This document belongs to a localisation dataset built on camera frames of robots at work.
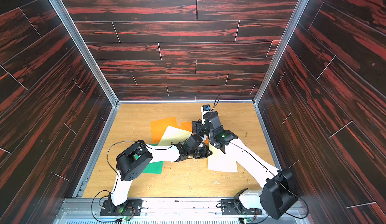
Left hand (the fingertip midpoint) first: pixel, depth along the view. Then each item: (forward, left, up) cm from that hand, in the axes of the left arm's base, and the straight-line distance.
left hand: (214, 155), depth 87 cm
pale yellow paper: (+16, +27, -5) cm, 32 cm away
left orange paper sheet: (+23, +38, -6) cm, 45 cm away
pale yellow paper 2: (-3, -2, -3) cm, 4 cm away
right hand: (+12, +8, +17) cm, 22 cm away
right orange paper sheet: (+24, +17, -6) cm, 30 cm away
